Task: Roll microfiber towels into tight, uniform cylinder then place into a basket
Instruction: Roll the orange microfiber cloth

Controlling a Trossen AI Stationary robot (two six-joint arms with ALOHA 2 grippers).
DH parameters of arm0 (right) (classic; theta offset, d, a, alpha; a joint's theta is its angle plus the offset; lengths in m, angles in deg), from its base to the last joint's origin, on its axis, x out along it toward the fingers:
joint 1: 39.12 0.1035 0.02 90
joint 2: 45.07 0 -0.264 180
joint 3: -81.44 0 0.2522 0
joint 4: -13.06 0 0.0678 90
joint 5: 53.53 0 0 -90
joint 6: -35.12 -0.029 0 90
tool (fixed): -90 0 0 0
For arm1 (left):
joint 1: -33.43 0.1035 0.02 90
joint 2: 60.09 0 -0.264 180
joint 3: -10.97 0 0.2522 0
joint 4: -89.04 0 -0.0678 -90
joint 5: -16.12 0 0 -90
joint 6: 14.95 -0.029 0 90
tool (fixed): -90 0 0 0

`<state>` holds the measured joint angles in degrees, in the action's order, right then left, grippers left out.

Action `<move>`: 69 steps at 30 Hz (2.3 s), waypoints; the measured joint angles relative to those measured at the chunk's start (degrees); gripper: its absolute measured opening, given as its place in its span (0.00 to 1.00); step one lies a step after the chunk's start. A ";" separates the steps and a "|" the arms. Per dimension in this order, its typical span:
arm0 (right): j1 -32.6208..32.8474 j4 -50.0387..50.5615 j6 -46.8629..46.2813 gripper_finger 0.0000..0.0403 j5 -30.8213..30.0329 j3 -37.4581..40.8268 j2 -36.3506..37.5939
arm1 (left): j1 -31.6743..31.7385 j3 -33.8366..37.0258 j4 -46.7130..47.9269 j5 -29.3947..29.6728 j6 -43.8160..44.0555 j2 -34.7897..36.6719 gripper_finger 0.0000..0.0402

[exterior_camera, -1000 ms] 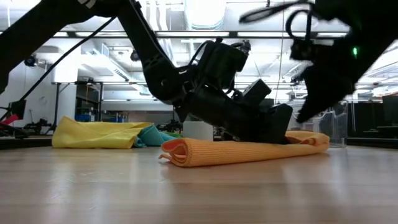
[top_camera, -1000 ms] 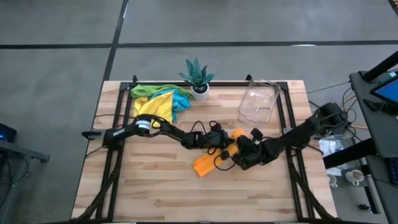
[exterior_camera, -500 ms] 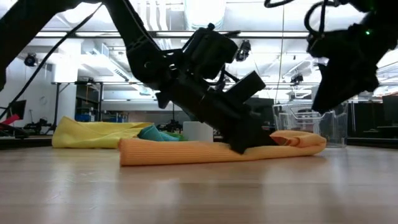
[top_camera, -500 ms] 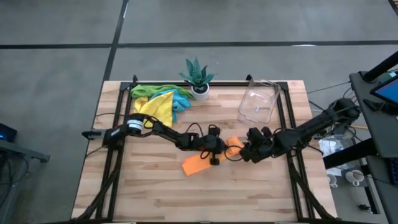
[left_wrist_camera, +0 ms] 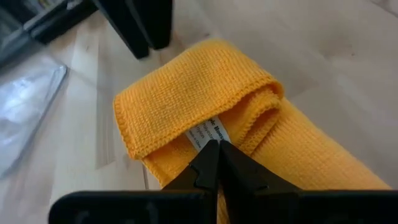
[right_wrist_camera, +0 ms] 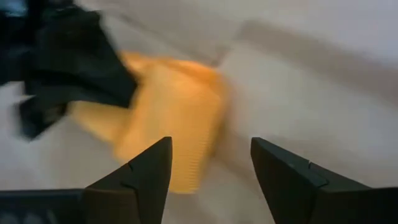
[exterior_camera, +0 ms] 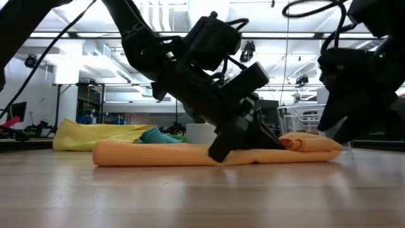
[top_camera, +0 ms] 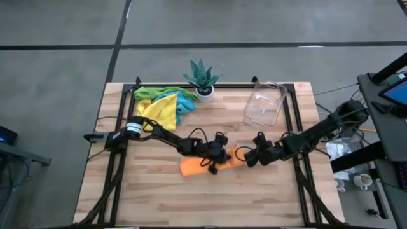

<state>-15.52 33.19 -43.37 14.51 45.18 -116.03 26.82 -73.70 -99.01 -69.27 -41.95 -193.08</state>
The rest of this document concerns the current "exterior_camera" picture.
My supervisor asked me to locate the silver ventilation duct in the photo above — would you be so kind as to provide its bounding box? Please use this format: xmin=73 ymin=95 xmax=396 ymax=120
xmin=186 ymin=0 xmax=231 ymax=20

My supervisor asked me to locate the green microfiber towel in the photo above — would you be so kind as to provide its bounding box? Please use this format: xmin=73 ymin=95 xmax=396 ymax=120
xmin=166 ymin=132 xmax=189 ymax=144

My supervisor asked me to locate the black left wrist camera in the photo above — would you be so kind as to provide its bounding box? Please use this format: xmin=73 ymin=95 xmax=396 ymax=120
xmin=217 ymin=61 xmax=270 ymax=98

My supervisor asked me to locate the red flat object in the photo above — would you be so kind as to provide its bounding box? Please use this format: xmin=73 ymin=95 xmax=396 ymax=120
xmin=0 ymin=116 xmax=20 ymax=128

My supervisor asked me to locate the yellow microfiber towel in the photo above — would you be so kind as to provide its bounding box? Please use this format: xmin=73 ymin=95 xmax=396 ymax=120
xmin=52 ymin=118 xmax=158 ymax=152

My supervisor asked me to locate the potted plant in white pot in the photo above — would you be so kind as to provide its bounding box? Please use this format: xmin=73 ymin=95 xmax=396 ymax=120
xmin=183 ymin=107 xmax=219 ymax=146

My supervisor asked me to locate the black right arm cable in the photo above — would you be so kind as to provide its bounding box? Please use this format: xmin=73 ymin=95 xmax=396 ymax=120
xmin=282 ymin=0 xmax=359 ymax=55

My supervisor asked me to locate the orange microfiber towel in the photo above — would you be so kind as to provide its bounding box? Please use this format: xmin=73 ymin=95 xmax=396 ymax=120
xmin=92 ymin=132 xmax=344 ymax=168

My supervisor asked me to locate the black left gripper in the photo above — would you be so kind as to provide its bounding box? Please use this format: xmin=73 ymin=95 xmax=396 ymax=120
xmin=150 ymin=66 xmax=286 ymax=163

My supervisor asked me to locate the black overhead light bar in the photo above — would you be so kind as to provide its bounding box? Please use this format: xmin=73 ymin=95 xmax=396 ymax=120
xmin=30 ymin=30 xmax=385 ymax=41

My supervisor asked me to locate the thin hanging black cable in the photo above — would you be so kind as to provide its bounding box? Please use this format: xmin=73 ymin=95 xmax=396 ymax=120
xmin=279 ymin=0 xmax=290 ymax=105

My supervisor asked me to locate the wide black monitor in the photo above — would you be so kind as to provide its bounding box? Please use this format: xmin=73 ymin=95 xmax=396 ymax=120
xmin=258 ymin=99 xmax=281 ymax=129

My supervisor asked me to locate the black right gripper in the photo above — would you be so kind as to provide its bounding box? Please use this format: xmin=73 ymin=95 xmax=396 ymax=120
xmin=317 ymin=31 xmax=405 ymax=145

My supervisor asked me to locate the small black tilted monitor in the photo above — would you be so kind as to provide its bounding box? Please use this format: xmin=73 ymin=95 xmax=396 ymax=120
xmin=9 ymin=101 xmax=28 ymax=123

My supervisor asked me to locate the black background equipment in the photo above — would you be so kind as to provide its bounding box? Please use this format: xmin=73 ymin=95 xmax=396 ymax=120
xmin=23 ymin=119 xmax=54 ymax=137

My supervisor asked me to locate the black shelving unit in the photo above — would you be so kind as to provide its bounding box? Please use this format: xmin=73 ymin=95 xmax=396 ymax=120
xmin=75 ymin=82 xmax=106 ymax=125

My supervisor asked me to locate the blue microfiber towel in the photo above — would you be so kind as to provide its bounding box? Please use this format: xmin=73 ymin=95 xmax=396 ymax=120
xmin=137 ymin=126 xmax=184 ymax=144

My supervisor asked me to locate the clear plastic basket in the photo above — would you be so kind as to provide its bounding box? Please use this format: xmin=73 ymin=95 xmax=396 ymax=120
xmin=277 ymin=103 xmax=354 ymax=151

